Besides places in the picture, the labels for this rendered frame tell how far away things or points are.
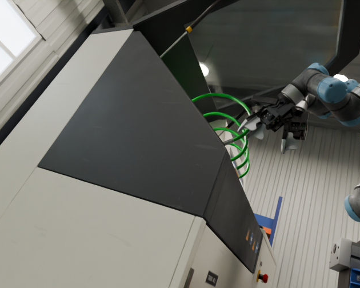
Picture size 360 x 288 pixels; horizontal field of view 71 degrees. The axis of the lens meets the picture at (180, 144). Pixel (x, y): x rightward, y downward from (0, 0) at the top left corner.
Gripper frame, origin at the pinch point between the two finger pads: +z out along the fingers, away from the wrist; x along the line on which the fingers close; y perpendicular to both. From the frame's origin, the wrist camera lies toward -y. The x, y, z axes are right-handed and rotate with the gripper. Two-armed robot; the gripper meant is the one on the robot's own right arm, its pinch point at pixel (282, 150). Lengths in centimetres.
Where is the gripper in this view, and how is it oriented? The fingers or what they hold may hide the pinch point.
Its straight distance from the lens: 110.6
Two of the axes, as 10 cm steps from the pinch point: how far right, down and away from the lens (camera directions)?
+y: 8.5, 1.3, -5.1
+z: -3.8, 8.3, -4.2
